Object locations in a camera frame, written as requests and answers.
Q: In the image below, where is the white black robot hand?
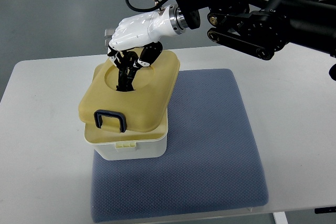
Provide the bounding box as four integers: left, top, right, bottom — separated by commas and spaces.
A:
107, 5, 184, 92

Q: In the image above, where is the yellow storage box lid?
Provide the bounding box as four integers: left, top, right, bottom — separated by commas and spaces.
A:
78, 50, 180, 133

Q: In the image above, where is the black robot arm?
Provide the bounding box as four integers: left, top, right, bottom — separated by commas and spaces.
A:
175, 0, 335, 60

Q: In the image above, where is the white storage box base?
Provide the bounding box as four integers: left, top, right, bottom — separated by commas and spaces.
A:
84, 109, 168, 161

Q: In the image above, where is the blue padded mat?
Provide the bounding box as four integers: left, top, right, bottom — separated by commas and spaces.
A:
91, 69, 269, 222

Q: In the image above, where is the white table leg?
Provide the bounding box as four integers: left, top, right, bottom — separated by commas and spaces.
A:
272, 212, 288, 224

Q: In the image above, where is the black table control panel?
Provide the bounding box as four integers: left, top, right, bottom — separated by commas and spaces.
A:
314, 206, 336, 214

